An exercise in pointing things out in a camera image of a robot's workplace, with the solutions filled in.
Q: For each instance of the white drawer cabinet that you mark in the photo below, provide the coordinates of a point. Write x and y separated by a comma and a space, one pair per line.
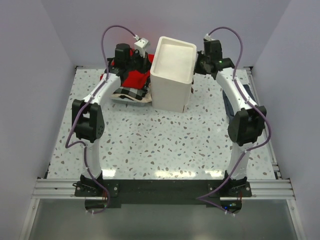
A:
171, 74

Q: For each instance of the black white checkered cloth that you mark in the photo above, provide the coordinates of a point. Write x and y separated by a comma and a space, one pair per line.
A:
135, 87

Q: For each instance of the beige folded cloth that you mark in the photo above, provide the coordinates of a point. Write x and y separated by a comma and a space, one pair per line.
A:
132, 96

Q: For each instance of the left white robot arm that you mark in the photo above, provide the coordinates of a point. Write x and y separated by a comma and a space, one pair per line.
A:
88, 123

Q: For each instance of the red folded t-shirt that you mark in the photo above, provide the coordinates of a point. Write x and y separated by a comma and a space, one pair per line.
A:
119, 64

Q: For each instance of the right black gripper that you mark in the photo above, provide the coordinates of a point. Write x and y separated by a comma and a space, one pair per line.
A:
196, 69

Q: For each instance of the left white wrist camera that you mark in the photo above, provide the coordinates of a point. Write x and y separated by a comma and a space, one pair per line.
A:
141, 46

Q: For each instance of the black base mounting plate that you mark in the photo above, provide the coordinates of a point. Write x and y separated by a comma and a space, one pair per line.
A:
144, 192

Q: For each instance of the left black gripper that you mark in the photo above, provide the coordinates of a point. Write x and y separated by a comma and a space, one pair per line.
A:
146, 65

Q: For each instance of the dark blue cloth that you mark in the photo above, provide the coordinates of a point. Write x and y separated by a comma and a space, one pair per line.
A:
233, 100

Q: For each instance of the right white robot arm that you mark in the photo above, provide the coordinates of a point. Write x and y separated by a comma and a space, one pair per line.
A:
243, 134

